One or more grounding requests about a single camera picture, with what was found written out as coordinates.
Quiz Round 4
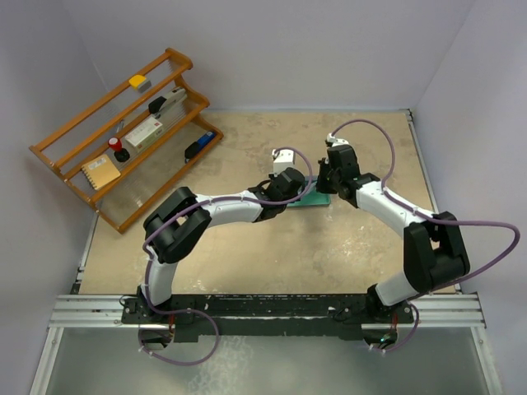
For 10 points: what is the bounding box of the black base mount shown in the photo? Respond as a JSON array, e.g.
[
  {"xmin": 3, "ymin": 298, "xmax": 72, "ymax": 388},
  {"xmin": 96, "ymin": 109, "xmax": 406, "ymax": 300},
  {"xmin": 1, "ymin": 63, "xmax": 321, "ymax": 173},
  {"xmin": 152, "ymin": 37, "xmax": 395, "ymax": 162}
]
[{"xmin": 122, "ymin": 294, "xmax": 414, "ymax": 343}]

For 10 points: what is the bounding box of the white green box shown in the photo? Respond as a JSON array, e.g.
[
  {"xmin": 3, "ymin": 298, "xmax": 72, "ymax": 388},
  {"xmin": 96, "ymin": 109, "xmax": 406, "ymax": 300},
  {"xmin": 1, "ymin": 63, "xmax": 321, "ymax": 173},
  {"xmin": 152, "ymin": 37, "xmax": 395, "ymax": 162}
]
[{"xmin": 124, "ymin": 116, "xmax": 164, "ymax": 151}]

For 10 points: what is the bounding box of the brown spiral notebook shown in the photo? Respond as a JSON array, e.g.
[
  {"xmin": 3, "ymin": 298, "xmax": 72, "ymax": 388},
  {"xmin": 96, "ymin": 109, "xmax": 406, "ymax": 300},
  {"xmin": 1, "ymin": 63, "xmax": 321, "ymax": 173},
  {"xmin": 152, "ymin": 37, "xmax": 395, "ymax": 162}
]
[{"xmin": 82, "ymin": 154, "xmax": 121, "ymax": 191}]

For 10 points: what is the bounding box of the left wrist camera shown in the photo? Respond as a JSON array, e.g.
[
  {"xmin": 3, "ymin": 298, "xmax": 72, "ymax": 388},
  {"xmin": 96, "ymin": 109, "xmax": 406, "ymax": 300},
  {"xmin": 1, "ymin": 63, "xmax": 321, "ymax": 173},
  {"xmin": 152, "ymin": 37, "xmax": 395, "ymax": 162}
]
[{"xmin": 271, "ymin": 149, "xmax": 296, "ymax": 175}]

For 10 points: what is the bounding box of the grey glasses case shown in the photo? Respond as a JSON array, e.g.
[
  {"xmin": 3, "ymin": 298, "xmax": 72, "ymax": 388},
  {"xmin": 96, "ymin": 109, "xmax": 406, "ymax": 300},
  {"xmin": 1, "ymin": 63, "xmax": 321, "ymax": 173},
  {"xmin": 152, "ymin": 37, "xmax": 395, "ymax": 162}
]
[{"xmin": 287, "ymin": 175, "xmax": 331, "ymax": 208}]

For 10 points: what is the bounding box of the yellow grey eraser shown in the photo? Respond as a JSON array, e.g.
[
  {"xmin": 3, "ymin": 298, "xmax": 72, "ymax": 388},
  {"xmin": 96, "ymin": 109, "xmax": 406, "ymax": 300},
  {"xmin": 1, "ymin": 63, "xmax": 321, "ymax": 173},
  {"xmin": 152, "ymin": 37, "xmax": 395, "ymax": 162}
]
[{"xmin": 128, "ymin": 74, "xmax": 152, "ymax": 93}]

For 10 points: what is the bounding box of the metal binder clip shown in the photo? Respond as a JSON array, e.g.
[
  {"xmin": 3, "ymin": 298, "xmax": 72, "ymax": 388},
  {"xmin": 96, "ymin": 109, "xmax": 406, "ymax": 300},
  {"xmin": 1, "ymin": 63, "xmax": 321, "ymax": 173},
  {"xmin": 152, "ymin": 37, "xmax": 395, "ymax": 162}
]
[{"xmin": 115, "ymin": 119, "xmax": 124, "ymax": 133}]

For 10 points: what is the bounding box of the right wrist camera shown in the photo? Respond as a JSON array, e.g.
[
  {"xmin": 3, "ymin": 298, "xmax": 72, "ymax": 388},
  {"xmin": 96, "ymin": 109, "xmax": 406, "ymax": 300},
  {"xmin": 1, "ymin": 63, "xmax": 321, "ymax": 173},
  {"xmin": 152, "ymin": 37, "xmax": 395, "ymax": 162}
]
[{"xmin": 325, "ymin": 133, "xmax": 349, "ymax": 148}]

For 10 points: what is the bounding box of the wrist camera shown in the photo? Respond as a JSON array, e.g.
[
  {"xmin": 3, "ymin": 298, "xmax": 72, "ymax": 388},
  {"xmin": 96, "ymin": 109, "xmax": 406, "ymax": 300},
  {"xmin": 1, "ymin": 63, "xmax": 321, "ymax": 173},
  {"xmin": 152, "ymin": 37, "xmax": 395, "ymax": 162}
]
[
  {"xmin": 325, "ymin": 133, "xmax": 349, "ymax": 148},
  {"xmin": 271, "ymin": 149, "xmax": 296, "ymax": 175}
]

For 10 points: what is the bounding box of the black white stapler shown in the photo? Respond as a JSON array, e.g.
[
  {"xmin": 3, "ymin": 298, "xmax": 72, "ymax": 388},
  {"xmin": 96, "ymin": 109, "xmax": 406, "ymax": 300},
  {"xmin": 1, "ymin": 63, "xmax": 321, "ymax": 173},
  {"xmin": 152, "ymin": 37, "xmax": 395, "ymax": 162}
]
[{"xmin": 148, "ymin": 86, "xmax": 186, "ymax": 114}]

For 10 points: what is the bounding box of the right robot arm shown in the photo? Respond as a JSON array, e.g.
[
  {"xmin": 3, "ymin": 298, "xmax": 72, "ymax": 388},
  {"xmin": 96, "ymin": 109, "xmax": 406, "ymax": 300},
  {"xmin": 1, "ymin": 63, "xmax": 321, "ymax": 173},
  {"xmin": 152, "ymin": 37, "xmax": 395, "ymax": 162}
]
[{"xmin": 316, "ymin": 142, "xmax": 470, "ymax": 322}]

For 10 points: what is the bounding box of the wooden shelf rack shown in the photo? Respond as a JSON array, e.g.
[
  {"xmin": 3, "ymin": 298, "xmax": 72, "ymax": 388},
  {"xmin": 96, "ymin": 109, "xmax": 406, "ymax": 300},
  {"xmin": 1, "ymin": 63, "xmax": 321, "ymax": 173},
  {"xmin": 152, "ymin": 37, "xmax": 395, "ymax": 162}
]
[{"xmin": 30, "ymin": 48, "xmax": 223, "ymax": 234}]

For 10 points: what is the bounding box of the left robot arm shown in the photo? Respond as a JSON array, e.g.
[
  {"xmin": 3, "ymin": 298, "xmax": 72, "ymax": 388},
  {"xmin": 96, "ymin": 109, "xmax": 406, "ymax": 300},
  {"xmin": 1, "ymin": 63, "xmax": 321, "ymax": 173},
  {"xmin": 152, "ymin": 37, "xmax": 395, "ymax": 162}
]
[{"xmin": 140, "ymin": 167, "xmax": 313, "ymax": 323}]

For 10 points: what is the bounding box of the red black stamp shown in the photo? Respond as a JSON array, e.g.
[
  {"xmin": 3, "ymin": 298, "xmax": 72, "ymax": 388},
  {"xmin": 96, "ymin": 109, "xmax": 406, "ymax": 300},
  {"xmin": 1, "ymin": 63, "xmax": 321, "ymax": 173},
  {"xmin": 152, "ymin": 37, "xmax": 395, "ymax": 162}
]
[{"xmin": 108, "ymin": 137, "xmax": 130, "ymax": 163}]

